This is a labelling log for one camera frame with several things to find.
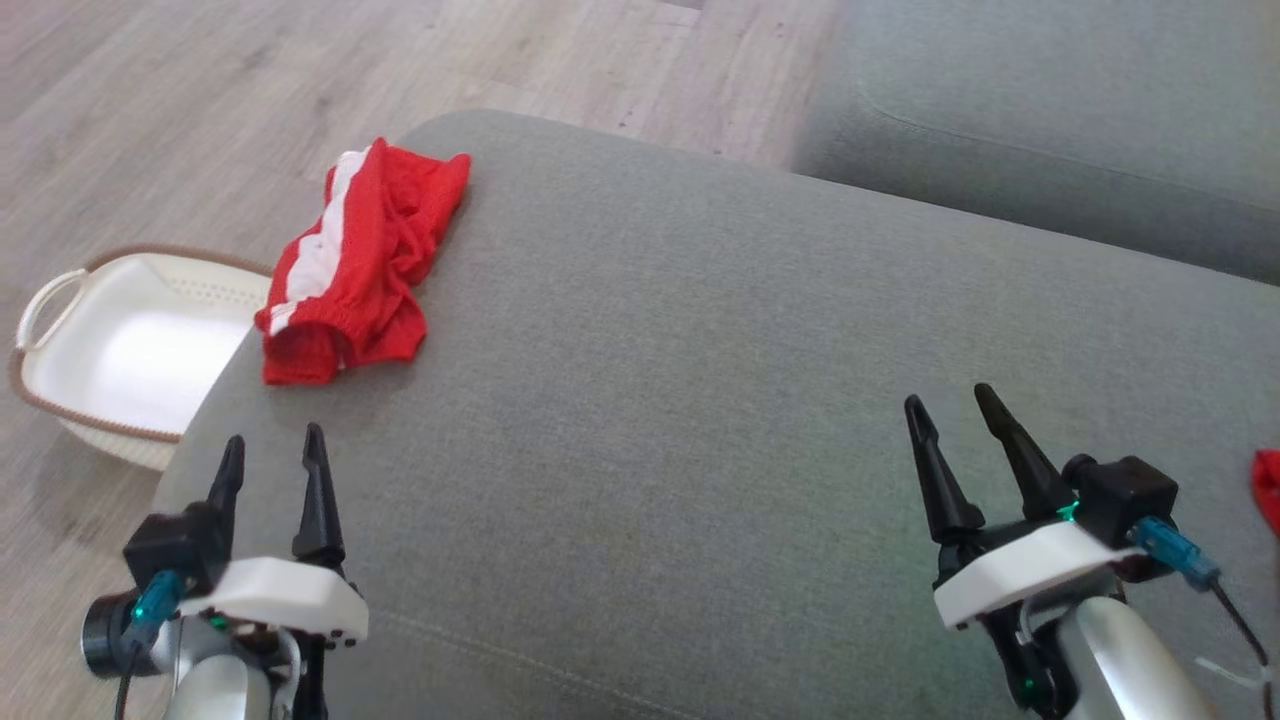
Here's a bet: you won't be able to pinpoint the grey fabric sofa seat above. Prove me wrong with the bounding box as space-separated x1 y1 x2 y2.
150 108 1280 720

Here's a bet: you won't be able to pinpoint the red shorts with white stripe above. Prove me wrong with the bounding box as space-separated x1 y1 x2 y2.
254 138 473 387

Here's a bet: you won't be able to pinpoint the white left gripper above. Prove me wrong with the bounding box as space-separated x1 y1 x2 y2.
205 422 369 720

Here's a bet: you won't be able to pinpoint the white right cable label tag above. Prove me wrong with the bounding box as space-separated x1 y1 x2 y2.
1195 655 1263 691

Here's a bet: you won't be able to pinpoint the grey fabric sofa cushion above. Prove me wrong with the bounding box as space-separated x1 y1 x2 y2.
790 0 1280 286

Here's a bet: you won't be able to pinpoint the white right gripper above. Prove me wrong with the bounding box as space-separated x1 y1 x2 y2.
903 383 1148 717

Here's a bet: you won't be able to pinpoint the black right cable blue plug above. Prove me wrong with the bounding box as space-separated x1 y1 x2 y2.
1130 516 1278 720

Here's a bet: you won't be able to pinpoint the red Bulls jersey shirt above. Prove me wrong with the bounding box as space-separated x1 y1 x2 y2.
1250 449 1280 541

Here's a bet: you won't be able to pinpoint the white laundry basket brown rim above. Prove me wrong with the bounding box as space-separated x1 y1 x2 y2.
8 243 276 473

